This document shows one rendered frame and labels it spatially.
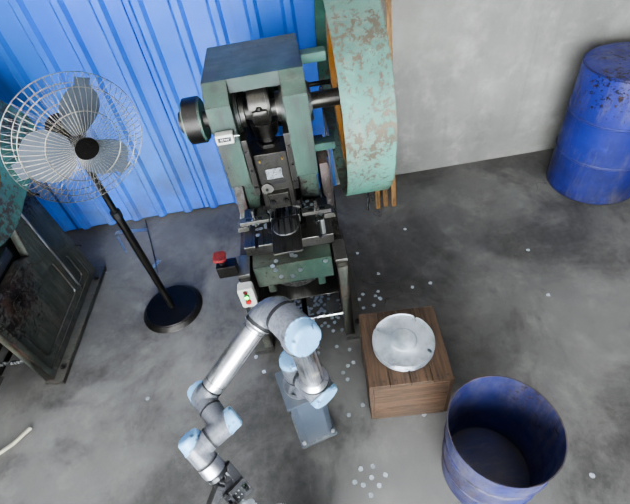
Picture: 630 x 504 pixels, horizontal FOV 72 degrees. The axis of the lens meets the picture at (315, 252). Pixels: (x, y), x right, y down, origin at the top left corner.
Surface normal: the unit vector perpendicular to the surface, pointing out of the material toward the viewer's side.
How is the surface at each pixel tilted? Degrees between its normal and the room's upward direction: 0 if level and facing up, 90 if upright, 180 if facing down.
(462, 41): 90
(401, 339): 0
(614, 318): 0
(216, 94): 45
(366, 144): 88
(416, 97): 90
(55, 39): 90
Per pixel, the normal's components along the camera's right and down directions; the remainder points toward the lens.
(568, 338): -0.12, -0.69
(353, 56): 0.00, 0.09
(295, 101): 0.11, 0.71
